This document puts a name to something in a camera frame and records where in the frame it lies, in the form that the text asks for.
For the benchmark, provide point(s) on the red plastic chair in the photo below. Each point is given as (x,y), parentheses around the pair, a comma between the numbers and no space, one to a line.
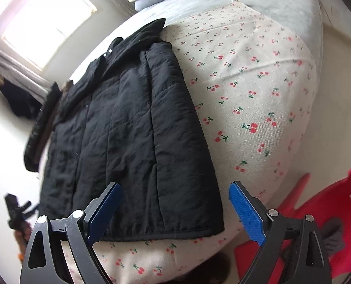
(340,207)

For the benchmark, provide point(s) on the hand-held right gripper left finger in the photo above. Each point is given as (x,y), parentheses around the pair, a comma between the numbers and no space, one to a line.
(104,213)

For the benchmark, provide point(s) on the black fur-collar coat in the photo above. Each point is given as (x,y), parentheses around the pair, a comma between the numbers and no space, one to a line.
(42,130)

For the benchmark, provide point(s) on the grey cloth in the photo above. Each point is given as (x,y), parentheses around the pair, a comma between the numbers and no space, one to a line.
(333,233)

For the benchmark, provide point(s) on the dark hanging clothes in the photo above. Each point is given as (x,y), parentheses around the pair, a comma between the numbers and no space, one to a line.
(18,97)

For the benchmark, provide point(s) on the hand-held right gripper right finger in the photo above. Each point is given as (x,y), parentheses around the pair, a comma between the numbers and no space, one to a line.
(247,213)

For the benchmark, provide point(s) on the window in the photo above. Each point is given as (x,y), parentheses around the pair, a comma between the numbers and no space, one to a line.
(48,20)

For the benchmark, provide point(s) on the black tripod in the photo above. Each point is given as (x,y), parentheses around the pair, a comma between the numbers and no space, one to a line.
(15,210)

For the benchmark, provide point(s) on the black quilted jacket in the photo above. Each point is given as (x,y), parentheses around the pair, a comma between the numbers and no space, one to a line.
(134,139)

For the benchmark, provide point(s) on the white folded blanket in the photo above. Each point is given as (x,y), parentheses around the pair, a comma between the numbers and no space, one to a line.
(151,1)

